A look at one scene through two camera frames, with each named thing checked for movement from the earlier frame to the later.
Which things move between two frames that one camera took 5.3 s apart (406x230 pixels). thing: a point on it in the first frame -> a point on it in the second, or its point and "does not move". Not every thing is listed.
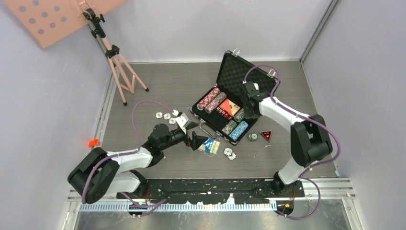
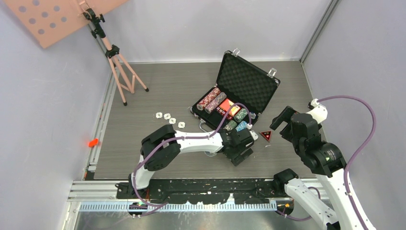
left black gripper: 197,140 -> 236,159
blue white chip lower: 172,120 does not move
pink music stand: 50,21 does not move
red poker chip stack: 202,105 does not move
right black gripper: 247,114 -> 284,115
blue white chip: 167,116 does not move
